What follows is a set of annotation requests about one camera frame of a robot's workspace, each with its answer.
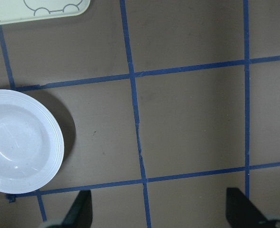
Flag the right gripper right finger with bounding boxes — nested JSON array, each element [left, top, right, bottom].
[[225, 188, 268, 228]]

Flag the cream bear tray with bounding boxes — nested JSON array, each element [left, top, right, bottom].
[[0, 0, 91, 25]]

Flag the brown paper table cover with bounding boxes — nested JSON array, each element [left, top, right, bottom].
[[0, 0, 280, 228]]

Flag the white round plate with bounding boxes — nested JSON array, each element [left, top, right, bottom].
[[0, 89, 65, 194]]

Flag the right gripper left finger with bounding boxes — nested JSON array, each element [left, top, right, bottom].
[[61, 190, 93, 228]]

